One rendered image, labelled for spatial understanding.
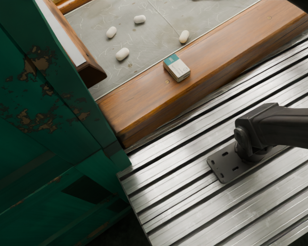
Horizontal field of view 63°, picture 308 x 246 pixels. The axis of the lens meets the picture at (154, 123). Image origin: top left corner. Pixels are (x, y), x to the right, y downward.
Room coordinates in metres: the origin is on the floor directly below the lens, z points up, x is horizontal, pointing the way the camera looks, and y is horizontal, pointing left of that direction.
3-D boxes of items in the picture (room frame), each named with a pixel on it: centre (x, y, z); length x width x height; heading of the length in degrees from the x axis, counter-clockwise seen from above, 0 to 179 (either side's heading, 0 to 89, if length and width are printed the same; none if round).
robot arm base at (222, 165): (0.15, -0.21, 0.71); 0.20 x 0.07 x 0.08; 110
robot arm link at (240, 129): (0.16, -0.20, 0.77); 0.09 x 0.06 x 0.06; 110
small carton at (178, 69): (0.34, -0.07, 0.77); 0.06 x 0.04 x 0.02; 25
